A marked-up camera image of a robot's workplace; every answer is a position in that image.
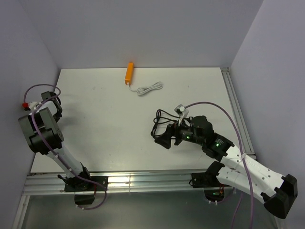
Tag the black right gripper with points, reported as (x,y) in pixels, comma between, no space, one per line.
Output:
(165,140)

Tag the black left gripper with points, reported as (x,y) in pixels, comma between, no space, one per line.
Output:
(57,119)

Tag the orange power strip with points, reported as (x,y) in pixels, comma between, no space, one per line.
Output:
(129,73)

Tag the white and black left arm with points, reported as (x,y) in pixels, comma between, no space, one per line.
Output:
(43,135)

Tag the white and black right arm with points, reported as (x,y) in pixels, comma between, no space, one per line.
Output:
(232,167)

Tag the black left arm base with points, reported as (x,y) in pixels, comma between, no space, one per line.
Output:
(84,191)

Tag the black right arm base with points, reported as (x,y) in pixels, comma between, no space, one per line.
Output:
(208,179)

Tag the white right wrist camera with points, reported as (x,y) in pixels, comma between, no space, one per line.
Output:
(182,113)

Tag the aluminium right rail frame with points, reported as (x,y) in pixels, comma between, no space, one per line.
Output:
(238,116)

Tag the aluminium rail frame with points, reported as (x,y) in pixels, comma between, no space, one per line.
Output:
(134,200)
(238,116)

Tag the aluminium front rail frame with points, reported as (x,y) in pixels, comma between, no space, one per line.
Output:
(134,200)

